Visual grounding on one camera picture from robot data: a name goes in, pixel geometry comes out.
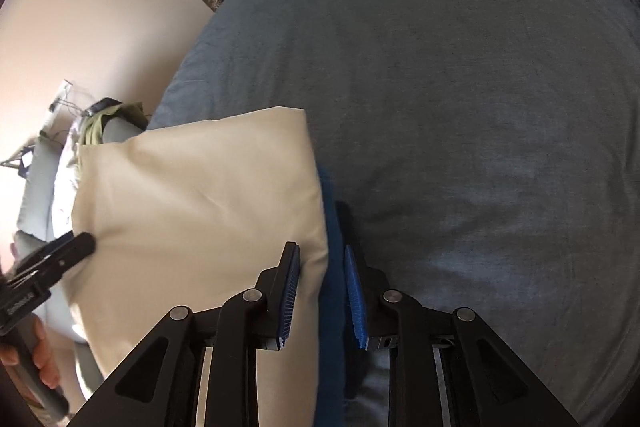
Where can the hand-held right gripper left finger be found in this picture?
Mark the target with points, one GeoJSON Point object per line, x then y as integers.
{"type": "Point", "coordinates": [290, 292]}

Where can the grey bed blanket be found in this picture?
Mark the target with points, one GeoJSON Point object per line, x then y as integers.
{"type": "Point", "coordinates": [450, 107]}

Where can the person's left hand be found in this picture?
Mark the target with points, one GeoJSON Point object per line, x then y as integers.
{"type": "Point", "coordinates": [46, 357]}

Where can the dark blue cloth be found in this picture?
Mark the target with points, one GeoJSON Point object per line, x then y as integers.
{"type": "Point", "coordinates": [330, 357]}

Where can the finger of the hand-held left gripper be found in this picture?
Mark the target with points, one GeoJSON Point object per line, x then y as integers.
{"type": "Point", "coordinates": [65, 252]}

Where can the white pillowcase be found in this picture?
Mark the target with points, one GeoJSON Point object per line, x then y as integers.
{"type": "Point", "coordinates": [200, 187]}

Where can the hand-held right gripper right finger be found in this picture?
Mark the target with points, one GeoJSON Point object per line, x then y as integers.
{"type": "Point", "coordinates": [356, 302]}

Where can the olive green garment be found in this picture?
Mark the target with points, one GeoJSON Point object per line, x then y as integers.
{"type": "Point", "coordinates": [95, 129]}

